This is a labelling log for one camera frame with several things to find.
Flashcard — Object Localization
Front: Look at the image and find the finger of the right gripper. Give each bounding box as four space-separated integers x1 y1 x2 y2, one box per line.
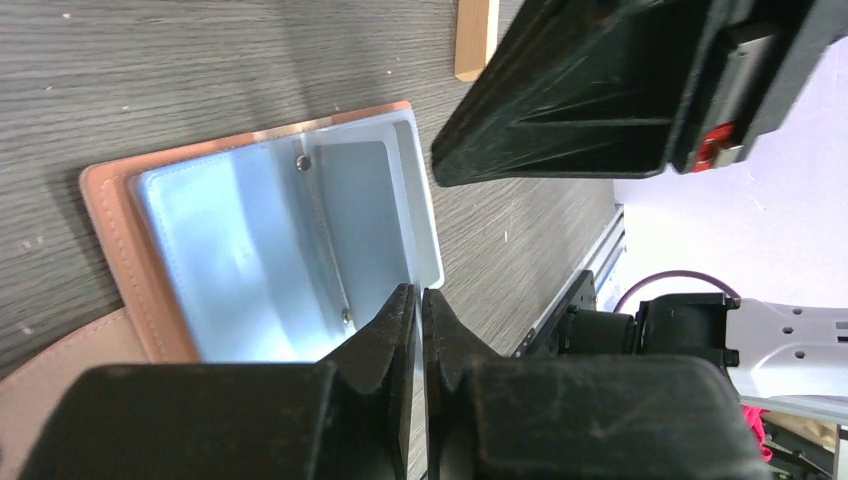
431 1 711 187

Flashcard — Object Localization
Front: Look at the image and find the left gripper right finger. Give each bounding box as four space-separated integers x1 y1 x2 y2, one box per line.
422 290 771 479

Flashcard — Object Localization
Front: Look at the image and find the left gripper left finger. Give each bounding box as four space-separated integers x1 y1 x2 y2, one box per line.
21 284 418 479

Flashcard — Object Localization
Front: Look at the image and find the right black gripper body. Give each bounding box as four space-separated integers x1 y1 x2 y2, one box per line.
669 1 847 174

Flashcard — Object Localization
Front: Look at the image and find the pink leather card holder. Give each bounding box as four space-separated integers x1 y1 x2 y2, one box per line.
1 101 444 479

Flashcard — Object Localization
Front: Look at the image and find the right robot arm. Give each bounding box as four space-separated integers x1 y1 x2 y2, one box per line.
431 1 847 415

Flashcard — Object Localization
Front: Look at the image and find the wooden clothes rack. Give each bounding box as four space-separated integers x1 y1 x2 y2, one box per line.
454 0 500 82

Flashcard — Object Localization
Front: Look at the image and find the red clothing pile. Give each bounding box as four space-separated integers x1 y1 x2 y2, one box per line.
742 405 773 463

